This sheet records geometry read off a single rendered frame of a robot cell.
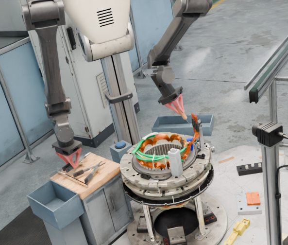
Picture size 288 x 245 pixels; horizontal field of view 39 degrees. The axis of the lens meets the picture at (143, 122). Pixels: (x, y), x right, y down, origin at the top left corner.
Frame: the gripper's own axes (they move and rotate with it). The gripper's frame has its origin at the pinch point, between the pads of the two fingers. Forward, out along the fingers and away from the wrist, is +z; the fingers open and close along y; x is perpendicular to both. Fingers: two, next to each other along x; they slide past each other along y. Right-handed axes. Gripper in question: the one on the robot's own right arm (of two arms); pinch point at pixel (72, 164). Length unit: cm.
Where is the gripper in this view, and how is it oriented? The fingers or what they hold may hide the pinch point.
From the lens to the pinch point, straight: 153.5
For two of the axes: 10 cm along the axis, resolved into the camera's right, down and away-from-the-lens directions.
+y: 7.4, 1.8, -6.5
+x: 6.5, -4.4, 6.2
